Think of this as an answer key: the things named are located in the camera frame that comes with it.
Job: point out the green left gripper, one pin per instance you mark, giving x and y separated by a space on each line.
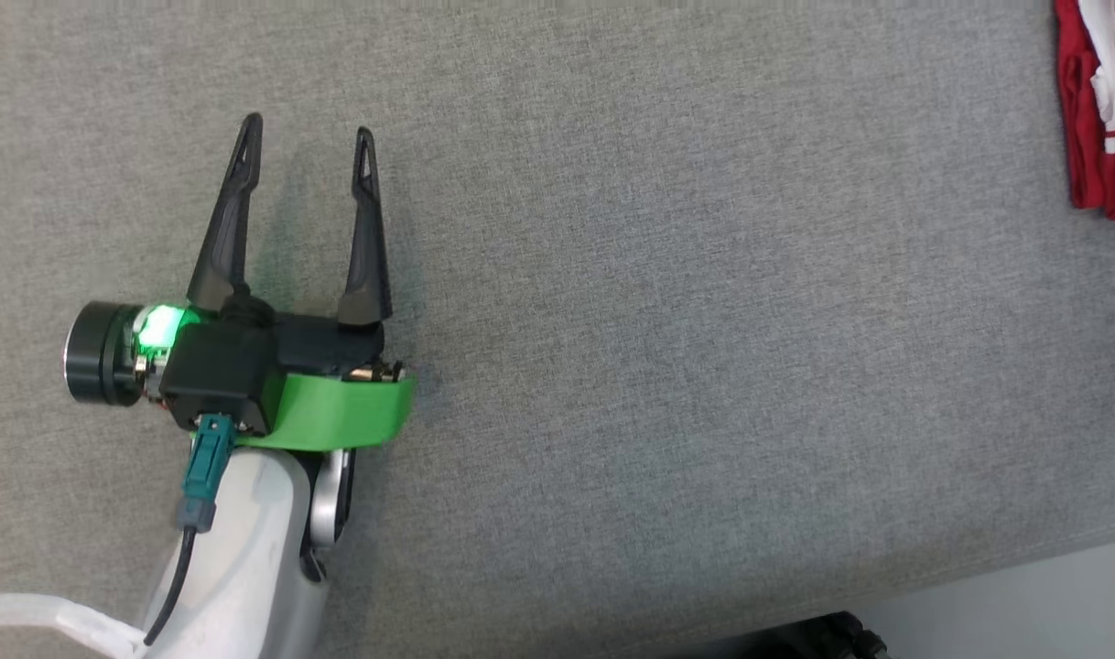
338 412

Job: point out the red and white shirt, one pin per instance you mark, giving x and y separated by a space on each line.
1102 110

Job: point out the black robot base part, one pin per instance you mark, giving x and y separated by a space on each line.
823 636

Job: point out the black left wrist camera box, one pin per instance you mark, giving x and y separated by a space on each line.
219 375

